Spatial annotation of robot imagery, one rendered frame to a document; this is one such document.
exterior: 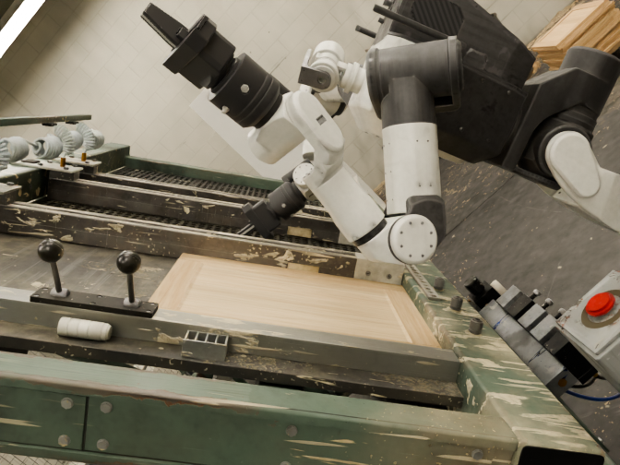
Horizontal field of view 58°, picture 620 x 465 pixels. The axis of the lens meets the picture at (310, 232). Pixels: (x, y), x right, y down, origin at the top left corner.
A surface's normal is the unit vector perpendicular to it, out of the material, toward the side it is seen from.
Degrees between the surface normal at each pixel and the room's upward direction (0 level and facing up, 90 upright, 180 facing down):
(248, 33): 90
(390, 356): 90
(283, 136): 105
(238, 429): 90
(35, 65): 90
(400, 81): 68
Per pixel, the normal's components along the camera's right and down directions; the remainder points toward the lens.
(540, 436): 0.16, -0.96
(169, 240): 0.04, 0.22
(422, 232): 0.27, -0.03
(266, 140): -0.16, 0.73
